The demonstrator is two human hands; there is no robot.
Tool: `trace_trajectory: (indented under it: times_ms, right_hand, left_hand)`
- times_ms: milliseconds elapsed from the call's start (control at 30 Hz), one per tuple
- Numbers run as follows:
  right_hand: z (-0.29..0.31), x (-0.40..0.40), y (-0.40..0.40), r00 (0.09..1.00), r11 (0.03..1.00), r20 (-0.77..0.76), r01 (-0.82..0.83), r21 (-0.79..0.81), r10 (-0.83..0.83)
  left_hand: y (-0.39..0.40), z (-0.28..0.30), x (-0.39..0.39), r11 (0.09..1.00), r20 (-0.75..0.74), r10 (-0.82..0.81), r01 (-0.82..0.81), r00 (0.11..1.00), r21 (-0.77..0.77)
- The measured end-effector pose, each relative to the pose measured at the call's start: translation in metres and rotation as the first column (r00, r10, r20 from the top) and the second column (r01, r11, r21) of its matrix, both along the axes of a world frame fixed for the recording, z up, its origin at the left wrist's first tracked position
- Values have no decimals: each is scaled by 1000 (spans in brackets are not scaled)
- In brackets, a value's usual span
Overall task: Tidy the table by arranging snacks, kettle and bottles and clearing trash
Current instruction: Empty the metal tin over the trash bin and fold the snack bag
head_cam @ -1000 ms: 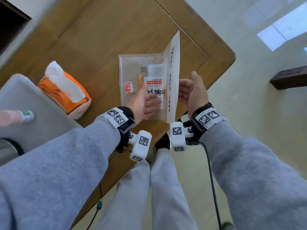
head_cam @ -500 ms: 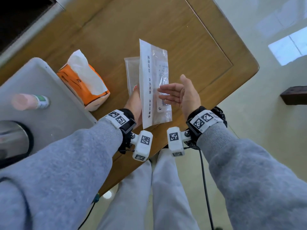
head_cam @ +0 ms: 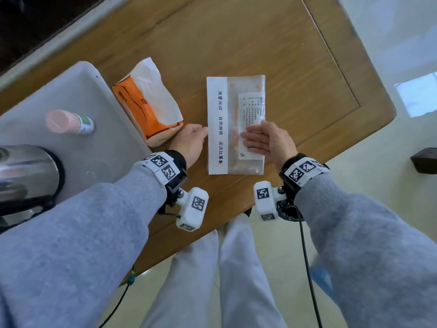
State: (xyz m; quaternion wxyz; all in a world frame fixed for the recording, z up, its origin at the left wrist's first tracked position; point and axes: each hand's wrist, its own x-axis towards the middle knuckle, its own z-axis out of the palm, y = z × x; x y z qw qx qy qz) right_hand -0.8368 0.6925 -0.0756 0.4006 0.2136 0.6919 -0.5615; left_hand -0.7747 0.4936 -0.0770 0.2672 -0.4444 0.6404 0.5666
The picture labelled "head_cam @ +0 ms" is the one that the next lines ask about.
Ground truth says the person's right hand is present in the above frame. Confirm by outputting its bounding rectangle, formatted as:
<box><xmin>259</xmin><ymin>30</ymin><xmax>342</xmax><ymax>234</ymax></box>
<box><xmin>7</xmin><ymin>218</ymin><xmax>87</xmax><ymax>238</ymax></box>
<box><xmin>241</xmin><ymin>120</ymin><xmax>298</xmax><ymax>173</ymax></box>

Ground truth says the person's left hand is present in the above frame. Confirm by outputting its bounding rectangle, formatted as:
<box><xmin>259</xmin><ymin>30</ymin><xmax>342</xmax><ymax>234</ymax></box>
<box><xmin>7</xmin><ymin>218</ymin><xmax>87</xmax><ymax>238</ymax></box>
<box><xmin>169</xmin><ymin>123</ymin><xmax>209</xmax><ymax>169</ymax></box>

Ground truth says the clear plastic labelled bag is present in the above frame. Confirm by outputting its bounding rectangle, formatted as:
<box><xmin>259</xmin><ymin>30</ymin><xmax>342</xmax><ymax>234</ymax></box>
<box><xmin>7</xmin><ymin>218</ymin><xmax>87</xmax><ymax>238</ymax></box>
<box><xmin>206</xmin><ymin>75</ymin><xmax>266</xmax><ymax>176</ymax></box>

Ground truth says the orange tissue pack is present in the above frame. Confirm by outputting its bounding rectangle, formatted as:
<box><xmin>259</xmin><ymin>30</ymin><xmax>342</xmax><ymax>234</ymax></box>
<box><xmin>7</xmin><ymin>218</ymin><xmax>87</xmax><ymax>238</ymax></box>
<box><xmin>112</xmin><ymin>57</ymin><xmax>184</xmax><ymax>149</ymax></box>

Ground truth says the large white tray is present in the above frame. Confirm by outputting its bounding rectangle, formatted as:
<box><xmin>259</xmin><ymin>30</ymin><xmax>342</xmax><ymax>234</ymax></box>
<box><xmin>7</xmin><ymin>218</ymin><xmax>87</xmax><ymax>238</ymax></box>
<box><xmin>0</xmin><ymin>61</ymin><xmax>152</xmax><ymax>229</ymax></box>

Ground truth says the small pink capped bottle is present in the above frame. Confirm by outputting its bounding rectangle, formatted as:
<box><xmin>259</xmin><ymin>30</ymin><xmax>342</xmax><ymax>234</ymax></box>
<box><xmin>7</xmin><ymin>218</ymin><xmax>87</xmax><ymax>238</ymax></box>
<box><xmin>45</xmin><ymin>109</ymin><xmax>95</xmax><ymax>135</ymax></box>

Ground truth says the steel kettle with black lid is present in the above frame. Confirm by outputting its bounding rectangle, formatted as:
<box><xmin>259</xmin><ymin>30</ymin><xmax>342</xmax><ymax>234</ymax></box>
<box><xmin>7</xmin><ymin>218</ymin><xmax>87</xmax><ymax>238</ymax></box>
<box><xmin>0</xmin><ymin>143</ymin><xmax>66</xmax><ymax>217</ymax></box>

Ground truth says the person's right forearm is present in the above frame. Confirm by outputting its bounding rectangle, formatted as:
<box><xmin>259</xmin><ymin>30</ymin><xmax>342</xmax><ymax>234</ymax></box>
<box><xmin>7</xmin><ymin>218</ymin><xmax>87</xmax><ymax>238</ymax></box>
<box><xmin>294</xmin><ymin>174</ymin><xmax>437</xmax><ymax>328</ymax></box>

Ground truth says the person's left forearm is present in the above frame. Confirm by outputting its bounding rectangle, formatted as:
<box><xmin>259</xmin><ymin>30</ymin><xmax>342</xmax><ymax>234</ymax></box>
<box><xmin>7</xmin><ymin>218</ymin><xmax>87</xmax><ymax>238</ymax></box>
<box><xmin>0</xmin><ymin>164</ymin><xmax>168</xmax><ymax>328</ymax></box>

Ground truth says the person's right leg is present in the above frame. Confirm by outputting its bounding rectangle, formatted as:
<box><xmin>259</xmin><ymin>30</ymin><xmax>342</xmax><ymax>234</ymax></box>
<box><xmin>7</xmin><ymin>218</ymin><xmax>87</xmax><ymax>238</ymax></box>
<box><xmin>218</xmin><ymin>213</ymin><xmax>287</xmax><ymax>328</ymax></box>

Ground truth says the person's leg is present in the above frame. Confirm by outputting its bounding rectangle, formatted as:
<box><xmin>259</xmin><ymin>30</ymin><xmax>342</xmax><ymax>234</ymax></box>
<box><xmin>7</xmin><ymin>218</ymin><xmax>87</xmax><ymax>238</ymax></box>
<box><xmin>218</xmin><ymin>213</ymin><xmax>287</xmax><ymax>328</ymax></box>
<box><xmin>140</xmin><ymin>230</ymin><xmax>219</xmax><ymax>328</ymax></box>

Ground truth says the person's left leg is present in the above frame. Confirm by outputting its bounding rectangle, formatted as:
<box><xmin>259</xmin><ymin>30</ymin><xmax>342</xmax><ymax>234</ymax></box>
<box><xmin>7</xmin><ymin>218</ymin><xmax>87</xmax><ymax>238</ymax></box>
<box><xmin>140</xmin><ymin>230</ymin><xmax>219</xmax><ymax>328</ymax></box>

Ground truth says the white marker right wrist tracker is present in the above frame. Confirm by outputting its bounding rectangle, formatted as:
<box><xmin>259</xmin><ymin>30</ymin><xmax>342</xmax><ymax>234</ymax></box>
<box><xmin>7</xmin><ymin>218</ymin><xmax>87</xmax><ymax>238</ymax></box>
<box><xmin>253</xmin><ymin>153</ymin><xmax>331</xmax><ymax>222</ymax></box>

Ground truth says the white marker wrist tracker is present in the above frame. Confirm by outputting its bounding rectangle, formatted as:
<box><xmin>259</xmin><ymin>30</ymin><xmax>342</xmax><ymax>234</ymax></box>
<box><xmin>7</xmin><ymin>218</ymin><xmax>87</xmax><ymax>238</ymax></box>
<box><xmin>253</xmin><ymin>153</ymin><xmax>331</xmax><ymax>222</ymax></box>
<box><xmin>139</xmin><ymin>150</ymin><xmax>209</xmax><ymax>233</ymax></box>

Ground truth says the white marker left wrist tracker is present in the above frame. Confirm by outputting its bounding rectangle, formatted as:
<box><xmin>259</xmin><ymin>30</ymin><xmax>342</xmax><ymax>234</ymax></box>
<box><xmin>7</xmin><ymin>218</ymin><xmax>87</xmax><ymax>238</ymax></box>
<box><xmin>139</xmin><ymin>150</ymin><xmax>209</xmax><ymax>233</ymax></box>

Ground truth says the clear plastic cup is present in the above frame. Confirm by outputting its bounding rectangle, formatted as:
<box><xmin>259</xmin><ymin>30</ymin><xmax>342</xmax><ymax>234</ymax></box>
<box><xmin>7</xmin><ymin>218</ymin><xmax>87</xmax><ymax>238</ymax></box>
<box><xmin>83</xmin><ymin>159</ymin><xmax>113</xmax><ymax>184</ymax></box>

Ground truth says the blue plastic stool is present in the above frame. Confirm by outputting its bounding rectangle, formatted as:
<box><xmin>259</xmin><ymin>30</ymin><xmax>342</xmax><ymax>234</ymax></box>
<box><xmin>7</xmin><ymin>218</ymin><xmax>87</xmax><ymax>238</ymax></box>
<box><xmin>309</xmin><ymin>262</ymin><xmax>337</xmax><ymax>301</ymax></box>

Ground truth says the dark wooden furniture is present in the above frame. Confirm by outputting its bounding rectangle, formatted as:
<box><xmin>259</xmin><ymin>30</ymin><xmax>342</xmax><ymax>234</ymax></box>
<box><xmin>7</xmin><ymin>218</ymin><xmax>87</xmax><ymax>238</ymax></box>
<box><xmin>411</xmin><ymin>148</ymin><xmax>437</xmax><ymax>175</ymax></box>

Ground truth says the black right tracker cable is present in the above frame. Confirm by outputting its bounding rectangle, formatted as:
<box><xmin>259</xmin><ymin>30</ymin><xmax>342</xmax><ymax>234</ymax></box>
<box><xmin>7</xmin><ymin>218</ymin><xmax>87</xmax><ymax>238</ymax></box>
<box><xmin>278</xmin><ymin>205</ymin><xmax>323</xmax><ymax>328</ymax></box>

